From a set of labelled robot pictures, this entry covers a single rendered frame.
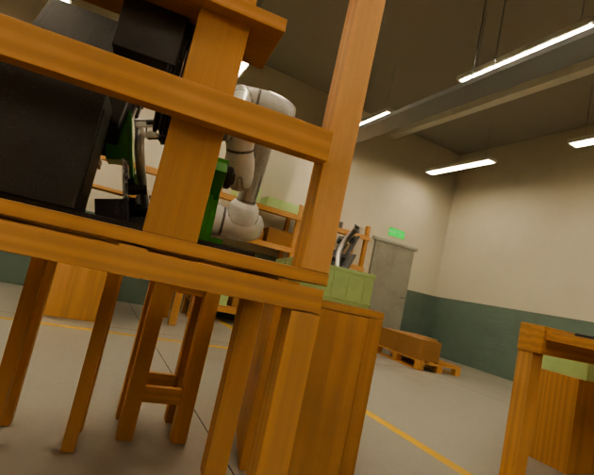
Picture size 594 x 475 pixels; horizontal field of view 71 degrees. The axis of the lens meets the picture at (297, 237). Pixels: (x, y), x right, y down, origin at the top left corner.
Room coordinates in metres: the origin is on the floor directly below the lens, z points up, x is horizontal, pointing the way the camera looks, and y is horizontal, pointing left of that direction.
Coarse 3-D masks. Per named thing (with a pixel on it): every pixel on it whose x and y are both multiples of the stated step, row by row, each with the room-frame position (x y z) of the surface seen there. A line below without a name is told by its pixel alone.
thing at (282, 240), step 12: (264, 204) 7.02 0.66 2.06; (276, 204) 6.99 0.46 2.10; (288, 204) 7.06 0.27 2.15; (288, 216) 6.99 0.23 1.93; (300, 216) 7.14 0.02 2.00; (264, 228) 7.27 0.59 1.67; (288, 228) 7.53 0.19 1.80; (252, 240) 6.77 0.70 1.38; (264, 240) 7.12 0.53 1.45; (276, 240) 7.09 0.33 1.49; (288, 240) 7.16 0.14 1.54; (288, 252) 7.06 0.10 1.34; (360, 264) 7.76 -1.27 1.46; (228, 300) 7.05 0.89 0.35; (228, 312) 6.72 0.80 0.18
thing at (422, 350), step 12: (384, 336) 7.15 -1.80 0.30; (396, 336) 6.82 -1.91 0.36; (408, 336) 6.53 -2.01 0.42; (420, 336) 6.81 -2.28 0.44; (396, 348) 6.75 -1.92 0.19; (408, 348) 6.49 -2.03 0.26; (420, 348) 6.26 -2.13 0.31; (432, 348) 6.33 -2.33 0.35; (396, 360) 6.71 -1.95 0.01; (408, 360) 6.98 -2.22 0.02; (420, 360) 6.23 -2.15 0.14; (432, 360) 6.34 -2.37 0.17; (456, 372) 6.47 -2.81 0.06
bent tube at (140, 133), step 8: (136, 120) 1.33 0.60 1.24; (144, 120) 1.33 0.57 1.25; (136, 128) 1.32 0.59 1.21; (144, 128) 1.33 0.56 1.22; (136, 136) 1.29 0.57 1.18; (144, 136) 1.31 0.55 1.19; (136, 144) 1.28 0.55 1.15; (136, 152) 1.28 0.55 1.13; (136, 160) 1.29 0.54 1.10; (144, 160) 1.30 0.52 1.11; (136, 168) 1.30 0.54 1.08; (144, 168) 1.31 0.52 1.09; (144, 176) 1.33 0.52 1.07; (144, 184) 1.35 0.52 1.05; (144, 200) 1.40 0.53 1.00
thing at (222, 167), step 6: (222, 162) 1.26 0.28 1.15; (216, 168) 1.22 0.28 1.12; (222, 168) 1.23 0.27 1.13; (216, 174) 1.23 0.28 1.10; (222, 174) 1.23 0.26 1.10; (216, 180) 1.24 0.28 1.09; (222, 180) 1.24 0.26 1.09; (216, 186) 1.26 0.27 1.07; (222, 186) 1.26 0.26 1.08; (210, 192) 1.27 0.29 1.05; (216, 192) 1.27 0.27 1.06; (216, 198) 1.29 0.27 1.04
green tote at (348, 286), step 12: (288, 264) 2.13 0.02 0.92; (336, 276) 2.00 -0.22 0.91; (348, 276) 2.01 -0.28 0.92; (360, 276) 2.02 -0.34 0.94; (372, 276) 2.03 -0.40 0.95; (324, 288) 2.00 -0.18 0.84; (336, 288) 2.01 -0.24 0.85; (348, 288) 2.01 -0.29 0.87; (360, 288) 2.03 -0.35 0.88; (336, 300) 2.01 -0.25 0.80; (348, 300) 2.01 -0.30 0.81; (360, 300) 2.03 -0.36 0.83
